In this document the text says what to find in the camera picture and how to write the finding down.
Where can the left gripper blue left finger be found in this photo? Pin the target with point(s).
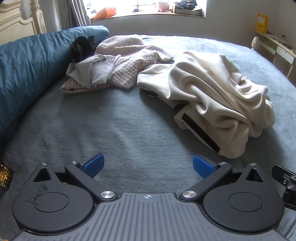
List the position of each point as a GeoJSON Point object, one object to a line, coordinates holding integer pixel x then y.
{"type": "Point", "coordinates": [82, 175]}

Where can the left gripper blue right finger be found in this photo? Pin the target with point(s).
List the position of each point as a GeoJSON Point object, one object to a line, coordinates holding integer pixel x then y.
{"type": "Point", "coordinates": [212, 174]}

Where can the cream hooded sweatshirt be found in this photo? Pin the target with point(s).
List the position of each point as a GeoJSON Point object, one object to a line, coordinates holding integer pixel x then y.
{"type": "Point", "coordinates": [219, 105]}

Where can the grey bed blanket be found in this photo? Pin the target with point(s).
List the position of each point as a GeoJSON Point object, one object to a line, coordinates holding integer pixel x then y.
{"type": "Point", "coordinates": [144, 149]}

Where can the black device with lights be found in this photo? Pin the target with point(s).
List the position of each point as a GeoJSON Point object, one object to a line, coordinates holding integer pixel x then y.
{"type": "Point", "coordinates": [6, 176]}

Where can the light grey shirt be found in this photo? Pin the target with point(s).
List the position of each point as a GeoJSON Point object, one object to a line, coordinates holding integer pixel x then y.
{"type": "Point", "coordinates": [93, 71]}

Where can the teal blue duvet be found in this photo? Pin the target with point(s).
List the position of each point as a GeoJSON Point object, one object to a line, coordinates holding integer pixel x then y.
{"type": "Point", "coordinates": [30, 64]}

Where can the black crumpled garment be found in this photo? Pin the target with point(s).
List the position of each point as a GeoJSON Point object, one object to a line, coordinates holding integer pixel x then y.
{"type": "Point", "coordinates": [83, 48]}

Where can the white desk with drawers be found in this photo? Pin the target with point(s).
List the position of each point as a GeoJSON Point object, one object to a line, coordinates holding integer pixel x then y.
{"type": "Point", "coordinates": [277, 53]}

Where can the pink white knitted garment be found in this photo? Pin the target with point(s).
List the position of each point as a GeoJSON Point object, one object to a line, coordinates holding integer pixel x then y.
{"type": "Point", "coordinates": [135, 56]}

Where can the white round stool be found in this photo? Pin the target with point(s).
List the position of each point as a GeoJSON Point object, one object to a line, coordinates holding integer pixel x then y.
{"type": "Point", "coordinates": [255, 45]}

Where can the yellow box on desk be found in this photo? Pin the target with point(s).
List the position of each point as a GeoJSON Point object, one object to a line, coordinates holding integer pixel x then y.
{"type": "Point", "coordinates": [262, 23]}

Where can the grey curtain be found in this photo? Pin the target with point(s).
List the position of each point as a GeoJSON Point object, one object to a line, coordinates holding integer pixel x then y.
{"type": "Point", "coordinates": [77, 14]}

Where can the cream carved headboard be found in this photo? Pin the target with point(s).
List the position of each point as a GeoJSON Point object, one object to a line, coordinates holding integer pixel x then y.
{"type": "Point", "coordinates": [14, 27]}

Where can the orange bag on windowsill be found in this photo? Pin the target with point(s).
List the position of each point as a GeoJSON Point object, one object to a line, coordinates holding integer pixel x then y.
{"type": "Point", "coordinates": [105, 13]}

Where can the box with dark items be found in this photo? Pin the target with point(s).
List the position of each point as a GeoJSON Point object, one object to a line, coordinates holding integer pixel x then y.
{"type": "Point", "coordinates": [187, 7]}

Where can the pink pot on windowsill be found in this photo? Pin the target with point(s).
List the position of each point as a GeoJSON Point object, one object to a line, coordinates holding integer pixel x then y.
{"type": "Point", "coordinates": [163, 6]}

